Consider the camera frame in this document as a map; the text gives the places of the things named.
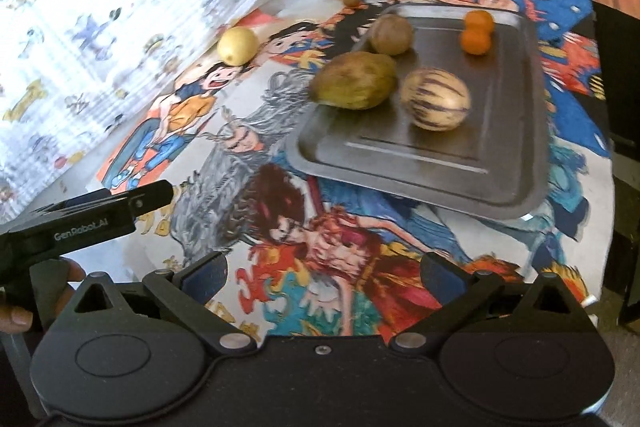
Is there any striped pepino melon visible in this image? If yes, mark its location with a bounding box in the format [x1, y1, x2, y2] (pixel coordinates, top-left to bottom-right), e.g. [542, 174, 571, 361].
[400, 67, 472, 131]

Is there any brown mango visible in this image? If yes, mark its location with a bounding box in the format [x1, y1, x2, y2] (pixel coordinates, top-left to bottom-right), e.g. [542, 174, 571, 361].
[308, 51, 397, 110]

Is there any yellow lemon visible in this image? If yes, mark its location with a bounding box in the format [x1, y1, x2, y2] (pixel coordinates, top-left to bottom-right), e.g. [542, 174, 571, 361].
[217, 26, 259, 67]

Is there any small orange tangerine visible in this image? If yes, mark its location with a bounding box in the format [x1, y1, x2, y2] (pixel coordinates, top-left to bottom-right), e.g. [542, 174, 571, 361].
[464, 10, 495, 34]
[459, 27, 491, 56]

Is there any round tan striped melon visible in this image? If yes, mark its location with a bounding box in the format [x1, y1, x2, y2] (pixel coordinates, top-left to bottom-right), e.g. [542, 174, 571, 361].
[369, 13, 413, 56]

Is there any person left hand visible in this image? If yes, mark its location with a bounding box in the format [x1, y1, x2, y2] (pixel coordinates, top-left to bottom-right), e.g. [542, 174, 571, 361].
[1, 259, 87, 334]

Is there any dark metal baking tray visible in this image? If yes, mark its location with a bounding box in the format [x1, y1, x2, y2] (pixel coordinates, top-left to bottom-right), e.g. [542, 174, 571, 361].
[286, 4, 548, 220]

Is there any white cartoon print cloth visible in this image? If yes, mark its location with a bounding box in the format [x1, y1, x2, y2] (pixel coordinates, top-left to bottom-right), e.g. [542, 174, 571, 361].
[1, 0, 258, 221]

